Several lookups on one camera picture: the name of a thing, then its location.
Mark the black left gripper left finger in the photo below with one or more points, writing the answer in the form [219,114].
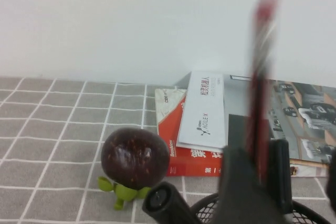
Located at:
[241,197]

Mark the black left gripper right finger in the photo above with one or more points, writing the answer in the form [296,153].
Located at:
[333,174]

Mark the dark red pencil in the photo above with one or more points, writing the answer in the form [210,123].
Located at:
[258,103]

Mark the black mesh pen holder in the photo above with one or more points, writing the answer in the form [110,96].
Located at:
[204,211]

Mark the red and white book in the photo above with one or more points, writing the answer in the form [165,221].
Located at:
[189,166]

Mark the AgileX brochure with photo cover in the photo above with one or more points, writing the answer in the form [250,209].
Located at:
[204,108]

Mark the dark purple mangosteen toy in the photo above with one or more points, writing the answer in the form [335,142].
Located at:
[131,155]

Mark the grey checked tablecloth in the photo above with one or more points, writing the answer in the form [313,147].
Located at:
[52,129]

